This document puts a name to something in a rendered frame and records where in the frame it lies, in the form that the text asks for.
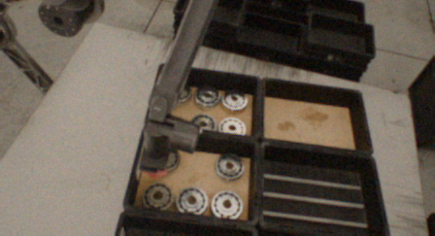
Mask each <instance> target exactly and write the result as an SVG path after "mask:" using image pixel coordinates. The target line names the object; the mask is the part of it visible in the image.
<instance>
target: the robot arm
mask: <svg viewBox="0 0 435 236"><path fill-rule="evenodd" d="M13 1H16V2H18V1H19V0H13ZM89 1H90V0H43V2H45V3H46V4H48V8H49V9H51V7H56V9H57V10H58V11H63V9H69V10H72V11H80V10H82V9H85V7H87V5H88V4H89ZM217 5H218V0H190V1H189V2H188V7H187V8H186V10H185V14H184V17H183V20H182V23H181V24H180V27H179V30H178V32H177V36H176V37H175V40H174V43H173V46H172V47H171V49H170V52H169V54H168V58H167V59H166V62H165V64H164V65H163V67H162V69H161V72H160V74H159V76H158V78H157V82H156V84H154V86H153V88H152V91H151V96H150V98H149V99H148V107H149V109H150V110H151V111H150V114H149V117H148V119H147V120H146V122H145V123H144V135H145V144H144V149H143V151H142V154H141V160H140V163H139V164H140V165H139V172H142V173H144V174H148V176H149V177H151V178H152V179H158V178H159V177H163V176H165V175H166V171H167V168H166V164H167V161H168V160H169V157H170V151H171V149H173V150H178V151H180V152H187V153H189V154H193V153H194V152H195V148H196V145H197V141H198V138H199V132H200V126H199V125H198V124H196V123H195V122H190V121H189V120H185V119H183V118H180V117H175V116H173V115H171V114H172V112H173V110H175V108H176V107H177V105H178V104H179V102H180V99H181V97H182V94H183V90H184V85H185V82H186V81H187V78H188V74H189V72H190V68H191V67H192V63H193V62H194V60H195V56H196V55H197V52H198V50H199V47H200V45H201V44H202V40H203V38H204V36H205V33H206V30H207V29H208V25H209V24H210V22H211V18H212V17H213V13H214V11H215V8H216V6H217ZM153 174H156V175H153Z"/></svg>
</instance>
